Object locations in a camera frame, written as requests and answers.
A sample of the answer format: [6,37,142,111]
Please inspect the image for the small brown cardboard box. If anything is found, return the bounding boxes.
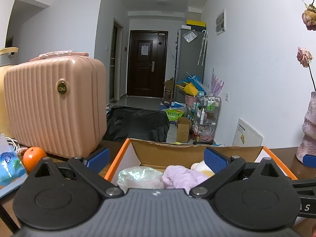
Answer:
[176,117,191,143]

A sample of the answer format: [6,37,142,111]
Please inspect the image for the yellow white plush toy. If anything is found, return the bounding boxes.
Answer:
[191,161,215,177]

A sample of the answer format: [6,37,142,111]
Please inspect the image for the grey refrigerator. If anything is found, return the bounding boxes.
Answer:
[174,28,205,103]

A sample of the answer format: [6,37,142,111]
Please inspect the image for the orange fruit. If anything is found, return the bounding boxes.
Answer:
[23,147,47,173]

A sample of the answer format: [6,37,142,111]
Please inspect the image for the yellow black box on fridge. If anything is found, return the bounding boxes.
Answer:
[186,20,206,28]

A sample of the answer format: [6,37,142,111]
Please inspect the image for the blue yellow bags pile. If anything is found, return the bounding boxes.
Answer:
[176,75,207,96]

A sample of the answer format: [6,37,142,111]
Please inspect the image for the wall electrical panel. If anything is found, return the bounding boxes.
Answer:
[215,10,226,35]

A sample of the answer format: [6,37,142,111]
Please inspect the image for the open cardboard box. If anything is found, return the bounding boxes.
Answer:
[104,139,298,184]

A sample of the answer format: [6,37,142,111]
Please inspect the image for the lilac fluffy cloth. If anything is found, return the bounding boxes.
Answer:
[162,165,209,195]

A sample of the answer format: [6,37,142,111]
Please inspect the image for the dark front door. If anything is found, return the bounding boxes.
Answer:
[126,30,168,98]

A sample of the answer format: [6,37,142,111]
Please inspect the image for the dried pink roses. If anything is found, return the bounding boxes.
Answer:
[296,0,315,91]

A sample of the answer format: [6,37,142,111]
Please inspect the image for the green snack bag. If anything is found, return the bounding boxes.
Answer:
[166,108,184,121]

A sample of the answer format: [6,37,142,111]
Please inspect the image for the wire storage cart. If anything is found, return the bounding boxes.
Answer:
[190,95,222,145]

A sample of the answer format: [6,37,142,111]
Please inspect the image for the blue tissue packet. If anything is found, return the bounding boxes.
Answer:
[0,134,27,198]

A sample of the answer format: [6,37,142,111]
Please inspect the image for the white board against wall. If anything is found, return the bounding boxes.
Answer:
[232,119,263,147]

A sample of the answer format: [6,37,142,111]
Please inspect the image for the pink ribbed suitcase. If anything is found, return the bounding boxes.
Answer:
[4,51,107,158]

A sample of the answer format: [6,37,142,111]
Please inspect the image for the purple textured vase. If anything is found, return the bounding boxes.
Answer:
[296,91,316,163]

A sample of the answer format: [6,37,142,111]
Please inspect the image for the white plastic bag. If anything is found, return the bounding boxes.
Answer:
[117,166,165,193]

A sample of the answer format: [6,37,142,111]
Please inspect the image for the black bag on floor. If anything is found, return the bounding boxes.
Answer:
[103,106,170,142]

